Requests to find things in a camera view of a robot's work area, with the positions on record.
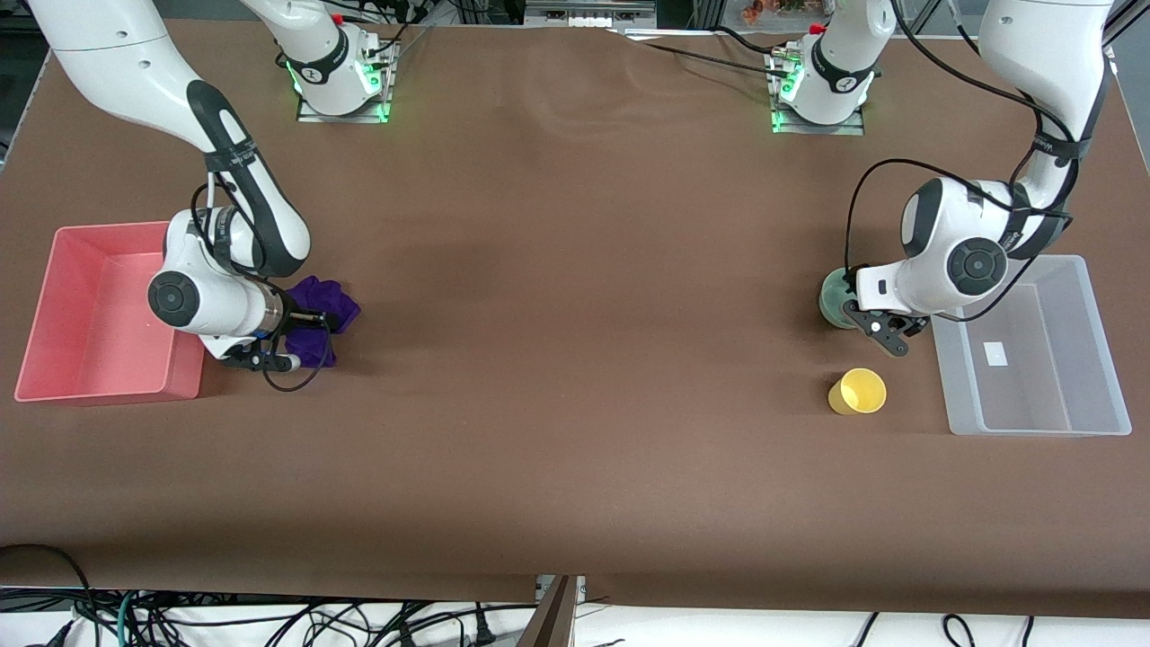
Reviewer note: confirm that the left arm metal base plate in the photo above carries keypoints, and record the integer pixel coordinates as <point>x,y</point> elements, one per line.
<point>849,128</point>

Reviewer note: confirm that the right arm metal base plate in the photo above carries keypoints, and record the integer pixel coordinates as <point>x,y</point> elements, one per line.
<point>310,115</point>

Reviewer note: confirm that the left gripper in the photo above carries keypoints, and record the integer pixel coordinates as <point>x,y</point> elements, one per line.
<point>852,276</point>

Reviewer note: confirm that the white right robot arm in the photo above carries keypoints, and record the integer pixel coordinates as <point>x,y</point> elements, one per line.
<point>198,296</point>

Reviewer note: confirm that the white label sticker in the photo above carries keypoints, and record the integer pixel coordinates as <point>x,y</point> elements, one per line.
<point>995,354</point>

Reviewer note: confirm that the green bowl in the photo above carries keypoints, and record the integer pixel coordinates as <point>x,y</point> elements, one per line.
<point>831,304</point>

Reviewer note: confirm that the white power strip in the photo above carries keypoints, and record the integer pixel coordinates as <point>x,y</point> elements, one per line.
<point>588,13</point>

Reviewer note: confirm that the yellow cup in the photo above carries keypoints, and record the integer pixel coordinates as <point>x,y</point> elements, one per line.
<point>861,393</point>

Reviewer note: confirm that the wooden post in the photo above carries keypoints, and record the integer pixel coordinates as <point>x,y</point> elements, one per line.
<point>552,620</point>

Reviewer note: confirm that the clear plastic bin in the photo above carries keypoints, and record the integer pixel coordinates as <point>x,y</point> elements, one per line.
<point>1033,377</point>

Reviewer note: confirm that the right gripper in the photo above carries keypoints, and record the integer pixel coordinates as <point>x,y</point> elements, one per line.
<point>300,318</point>

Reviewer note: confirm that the pink plastic bin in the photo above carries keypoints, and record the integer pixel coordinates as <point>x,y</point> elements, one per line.
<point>90,314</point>

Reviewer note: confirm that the purple cloth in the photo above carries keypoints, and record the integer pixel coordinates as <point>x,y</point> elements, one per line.
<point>328,295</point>

